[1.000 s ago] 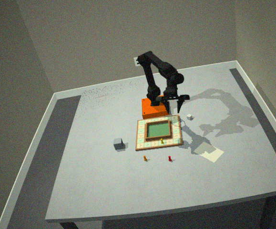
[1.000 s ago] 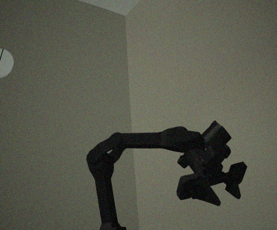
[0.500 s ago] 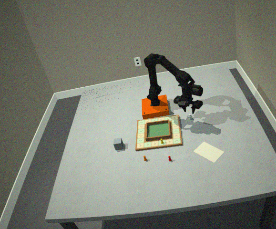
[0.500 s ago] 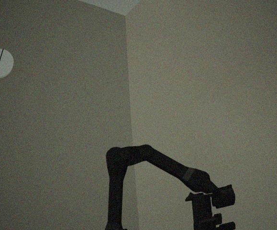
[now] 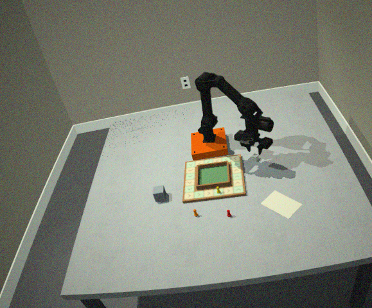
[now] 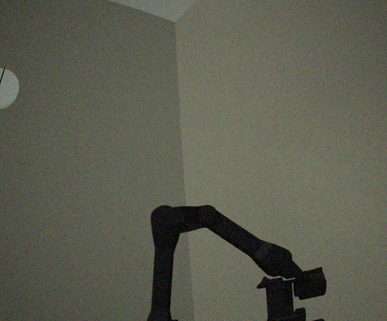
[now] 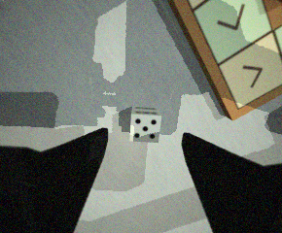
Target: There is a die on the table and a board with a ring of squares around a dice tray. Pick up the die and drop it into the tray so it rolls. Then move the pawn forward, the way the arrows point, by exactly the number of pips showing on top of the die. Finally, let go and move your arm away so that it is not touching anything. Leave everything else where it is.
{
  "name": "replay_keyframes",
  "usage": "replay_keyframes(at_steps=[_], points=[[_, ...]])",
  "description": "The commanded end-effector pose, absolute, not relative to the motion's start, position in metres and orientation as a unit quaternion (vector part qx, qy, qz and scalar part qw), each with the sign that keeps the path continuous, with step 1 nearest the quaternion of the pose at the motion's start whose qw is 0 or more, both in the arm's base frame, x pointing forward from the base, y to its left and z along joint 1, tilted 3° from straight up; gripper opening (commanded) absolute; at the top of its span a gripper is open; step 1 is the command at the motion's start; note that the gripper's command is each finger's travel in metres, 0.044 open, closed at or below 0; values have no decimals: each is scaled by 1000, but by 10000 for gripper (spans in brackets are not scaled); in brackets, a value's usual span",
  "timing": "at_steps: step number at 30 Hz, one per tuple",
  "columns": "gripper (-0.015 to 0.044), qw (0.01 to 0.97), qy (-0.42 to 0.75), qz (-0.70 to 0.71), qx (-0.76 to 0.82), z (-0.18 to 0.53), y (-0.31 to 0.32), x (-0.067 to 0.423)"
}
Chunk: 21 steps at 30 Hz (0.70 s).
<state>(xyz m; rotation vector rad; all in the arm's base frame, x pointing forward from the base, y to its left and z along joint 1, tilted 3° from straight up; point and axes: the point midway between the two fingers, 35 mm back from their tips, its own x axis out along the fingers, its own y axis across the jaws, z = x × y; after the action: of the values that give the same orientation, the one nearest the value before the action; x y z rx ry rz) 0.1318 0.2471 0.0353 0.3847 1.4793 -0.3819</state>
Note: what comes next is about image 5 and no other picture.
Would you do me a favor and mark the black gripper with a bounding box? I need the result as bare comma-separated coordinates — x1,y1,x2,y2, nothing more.
234,129,273,155

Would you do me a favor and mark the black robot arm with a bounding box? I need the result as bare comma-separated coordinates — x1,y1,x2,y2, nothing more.
195,72,274,148

